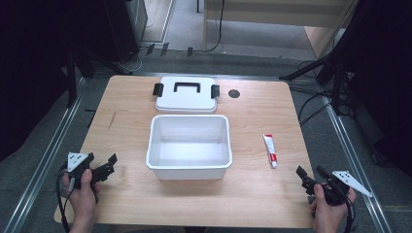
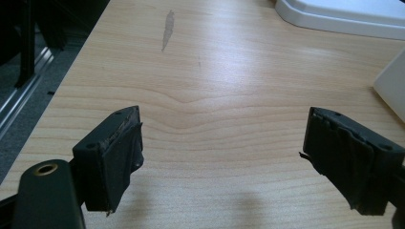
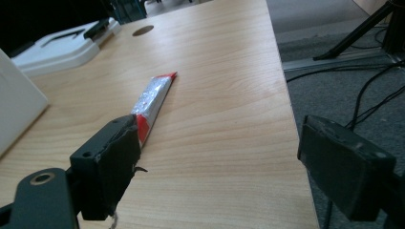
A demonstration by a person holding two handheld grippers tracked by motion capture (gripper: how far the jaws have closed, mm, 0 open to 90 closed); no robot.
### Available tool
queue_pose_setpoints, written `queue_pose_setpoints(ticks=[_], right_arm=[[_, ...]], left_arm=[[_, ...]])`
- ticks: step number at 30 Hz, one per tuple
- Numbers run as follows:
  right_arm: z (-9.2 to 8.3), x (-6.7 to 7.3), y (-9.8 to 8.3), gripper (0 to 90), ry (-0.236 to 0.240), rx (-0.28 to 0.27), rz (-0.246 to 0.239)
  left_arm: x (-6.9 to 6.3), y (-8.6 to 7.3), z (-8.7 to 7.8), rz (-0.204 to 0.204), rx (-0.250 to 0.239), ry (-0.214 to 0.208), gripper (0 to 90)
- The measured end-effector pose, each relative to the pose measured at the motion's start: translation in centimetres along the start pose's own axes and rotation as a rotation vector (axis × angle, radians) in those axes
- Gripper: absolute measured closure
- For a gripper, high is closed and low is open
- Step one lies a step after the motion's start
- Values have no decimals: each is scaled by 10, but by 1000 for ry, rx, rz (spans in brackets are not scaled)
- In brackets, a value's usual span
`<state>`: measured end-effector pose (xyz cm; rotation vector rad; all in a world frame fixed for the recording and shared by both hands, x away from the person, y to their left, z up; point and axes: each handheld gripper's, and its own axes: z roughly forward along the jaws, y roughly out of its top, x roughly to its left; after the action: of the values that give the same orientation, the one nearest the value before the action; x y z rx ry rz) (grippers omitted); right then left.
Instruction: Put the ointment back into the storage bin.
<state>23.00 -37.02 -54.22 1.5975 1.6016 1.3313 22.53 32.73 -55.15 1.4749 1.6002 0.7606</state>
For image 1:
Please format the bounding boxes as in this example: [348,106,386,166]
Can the black hanging cable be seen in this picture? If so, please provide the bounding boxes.
[206,0,226,53]

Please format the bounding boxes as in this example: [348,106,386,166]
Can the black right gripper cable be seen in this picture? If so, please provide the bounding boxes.
[342,192,357,233]

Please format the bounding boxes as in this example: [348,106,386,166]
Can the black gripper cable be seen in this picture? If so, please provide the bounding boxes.
[342,192,357,233]
[55,164,72,233]

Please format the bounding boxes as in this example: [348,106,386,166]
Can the white floor cable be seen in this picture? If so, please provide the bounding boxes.
[119,16,155,75]

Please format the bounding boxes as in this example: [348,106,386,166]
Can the black cabinet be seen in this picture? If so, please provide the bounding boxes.
[102,0,149,65]

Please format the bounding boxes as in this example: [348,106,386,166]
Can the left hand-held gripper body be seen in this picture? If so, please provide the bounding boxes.
[65,151,96,183]

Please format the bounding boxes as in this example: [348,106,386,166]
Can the black metal stand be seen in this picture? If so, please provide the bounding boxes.
[65,48,95,109]

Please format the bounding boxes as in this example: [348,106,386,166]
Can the white plastic storage box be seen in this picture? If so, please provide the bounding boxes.
[145,114,234,182]

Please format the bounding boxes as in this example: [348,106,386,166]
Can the white lid with black handle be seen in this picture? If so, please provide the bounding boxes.
[152,76,222,115]

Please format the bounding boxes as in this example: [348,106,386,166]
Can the person's right hand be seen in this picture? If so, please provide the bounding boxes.
[309,183,358,225]

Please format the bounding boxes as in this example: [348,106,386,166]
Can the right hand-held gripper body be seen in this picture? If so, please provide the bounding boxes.
[320,170,374,207]

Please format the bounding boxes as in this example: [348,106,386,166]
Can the black floor cables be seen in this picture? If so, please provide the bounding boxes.
[295,59,356,128]

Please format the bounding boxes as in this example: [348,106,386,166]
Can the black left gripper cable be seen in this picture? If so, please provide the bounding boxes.
[55,164,72,233]

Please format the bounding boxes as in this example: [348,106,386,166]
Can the white and red tube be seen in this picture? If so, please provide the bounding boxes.
[261,133,279,170]

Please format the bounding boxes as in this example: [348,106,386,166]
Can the person's left hand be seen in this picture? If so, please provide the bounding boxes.
[62,168,102,218]

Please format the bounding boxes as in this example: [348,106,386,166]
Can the black tripod stand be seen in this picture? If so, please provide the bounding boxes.
[278,18,358,117]

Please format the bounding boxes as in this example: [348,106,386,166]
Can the light wooden furniture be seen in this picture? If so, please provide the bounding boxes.
[201,0,360,60]

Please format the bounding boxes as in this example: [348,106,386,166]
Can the aluminium rail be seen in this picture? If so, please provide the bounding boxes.
[2,77,87,233]
[320,86,394,233]

